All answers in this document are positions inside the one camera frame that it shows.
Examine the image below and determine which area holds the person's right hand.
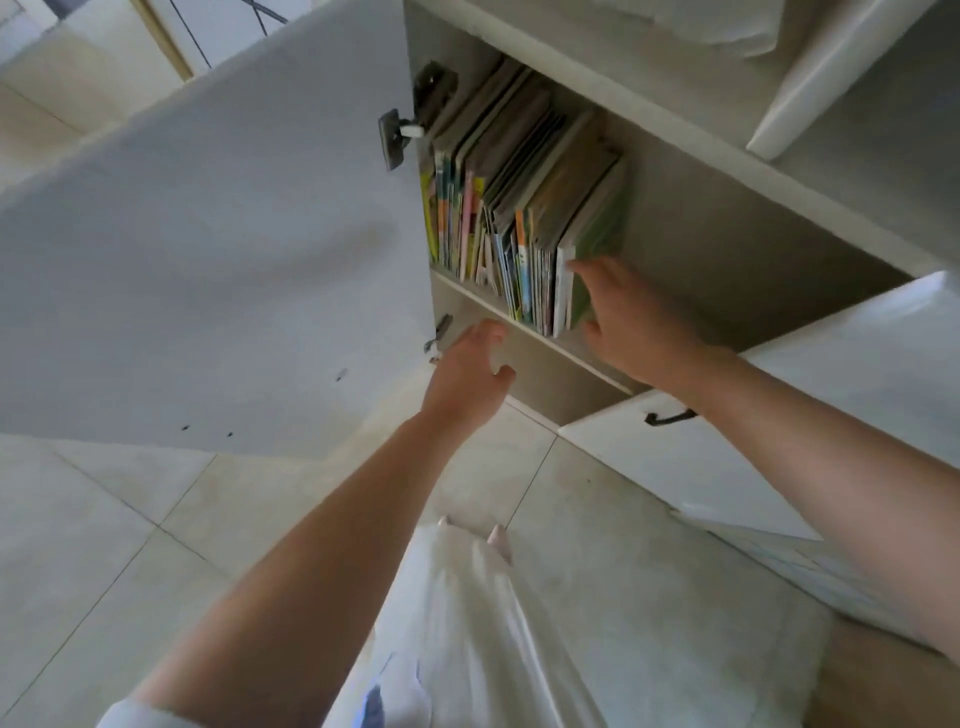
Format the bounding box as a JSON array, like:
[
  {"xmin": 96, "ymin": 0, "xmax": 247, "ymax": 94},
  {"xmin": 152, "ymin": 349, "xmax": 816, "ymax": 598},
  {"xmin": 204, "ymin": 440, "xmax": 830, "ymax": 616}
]
[{"xmin": 565, "ymin": 255, "xmax": 740, "ymax": 393}]

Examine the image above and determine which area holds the person's left hand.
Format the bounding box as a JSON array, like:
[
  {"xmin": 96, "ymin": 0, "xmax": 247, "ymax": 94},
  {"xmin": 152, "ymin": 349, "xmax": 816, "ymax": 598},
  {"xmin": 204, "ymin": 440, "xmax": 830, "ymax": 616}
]
[{"xmin": 420, "ymin": 319, "xmax": 518, "ymax": 438}]

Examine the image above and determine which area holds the thin green book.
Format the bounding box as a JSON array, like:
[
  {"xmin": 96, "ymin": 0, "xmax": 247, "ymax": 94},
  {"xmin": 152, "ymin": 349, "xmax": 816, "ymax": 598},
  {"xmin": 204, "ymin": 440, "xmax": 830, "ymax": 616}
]
[{"xmin": 566, "ymin": 156, "xmax": 630, "ymax": 331}]

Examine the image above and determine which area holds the person's right forearm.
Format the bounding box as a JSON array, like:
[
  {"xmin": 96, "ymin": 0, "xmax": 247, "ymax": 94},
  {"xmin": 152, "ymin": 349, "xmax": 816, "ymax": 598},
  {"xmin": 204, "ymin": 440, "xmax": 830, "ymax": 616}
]
[{"xmin": 671, "ymin": 348, "xmax": 960, "ymax": 665}]

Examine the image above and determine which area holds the person's left forearm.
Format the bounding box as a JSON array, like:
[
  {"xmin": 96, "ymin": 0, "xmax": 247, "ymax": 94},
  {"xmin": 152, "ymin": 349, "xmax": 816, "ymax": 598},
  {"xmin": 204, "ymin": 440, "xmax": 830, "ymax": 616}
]
[{"xmin": 131, "ymin": 408, "xmax": 483, "ymax": 728}]

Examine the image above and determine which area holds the row of colourful children's books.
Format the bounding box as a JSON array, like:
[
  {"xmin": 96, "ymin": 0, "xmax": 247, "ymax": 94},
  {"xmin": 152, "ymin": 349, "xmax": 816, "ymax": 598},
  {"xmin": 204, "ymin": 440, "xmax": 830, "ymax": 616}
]
[{"xmin": 418, "ymin": 56, "xmax": 624, "ymax": 339}]

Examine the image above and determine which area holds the white cabinet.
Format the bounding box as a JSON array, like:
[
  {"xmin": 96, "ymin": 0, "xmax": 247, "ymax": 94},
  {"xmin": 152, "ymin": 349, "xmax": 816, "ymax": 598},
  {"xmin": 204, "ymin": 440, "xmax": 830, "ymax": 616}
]
[{"xmin": 403, "ymin": 0, "xmax": 960, "ymax": 438}]

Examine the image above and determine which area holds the person's white dress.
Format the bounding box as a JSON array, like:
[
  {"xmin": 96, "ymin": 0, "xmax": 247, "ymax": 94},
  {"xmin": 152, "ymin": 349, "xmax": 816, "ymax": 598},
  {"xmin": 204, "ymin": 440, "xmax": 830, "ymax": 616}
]
[{"xmin": 97, "ymin": 517, "xmax": 610, "ymax": 728}]

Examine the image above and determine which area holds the large metal door hinge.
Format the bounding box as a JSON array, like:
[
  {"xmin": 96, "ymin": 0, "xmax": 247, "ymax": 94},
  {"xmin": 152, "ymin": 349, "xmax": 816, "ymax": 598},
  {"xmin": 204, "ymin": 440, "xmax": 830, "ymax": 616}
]
[{"xmin": 378, "ymin": 60, "xmax": 460, "ymax": 173}]

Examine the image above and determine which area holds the large white cabinet door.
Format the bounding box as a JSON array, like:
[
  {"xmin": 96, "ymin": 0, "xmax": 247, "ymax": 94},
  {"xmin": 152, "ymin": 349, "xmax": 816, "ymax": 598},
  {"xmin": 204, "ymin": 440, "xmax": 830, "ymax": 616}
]
[{"xmin": 0, "ymin": 0, "xmax": 438, "ymax": 460}]

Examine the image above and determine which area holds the white slanted board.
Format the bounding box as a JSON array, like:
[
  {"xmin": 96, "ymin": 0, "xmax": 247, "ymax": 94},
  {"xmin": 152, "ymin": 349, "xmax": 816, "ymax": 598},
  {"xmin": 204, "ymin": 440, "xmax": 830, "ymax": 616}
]
[{"xmin": 745, "ymin": 0, "xmax": 940, "ymax": 162}]

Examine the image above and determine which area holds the white cabinet door with handle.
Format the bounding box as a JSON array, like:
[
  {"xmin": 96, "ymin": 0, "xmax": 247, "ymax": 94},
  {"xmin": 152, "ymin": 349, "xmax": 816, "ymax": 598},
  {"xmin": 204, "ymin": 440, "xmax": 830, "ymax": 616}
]
[{"xmin": 558, "ymin": 271, "xmax": 960, "ymax": 543}]

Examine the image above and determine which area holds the wooden door frame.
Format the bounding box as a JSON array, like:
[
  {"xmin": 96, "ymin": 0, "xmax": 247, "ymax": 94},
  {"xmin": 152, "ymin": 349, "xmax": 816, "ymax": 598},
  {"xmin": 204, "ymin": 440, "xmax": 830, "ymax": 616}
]
[{"xmin": 130, "ymin": 0, "xmax": 198, "ymax": 82}]

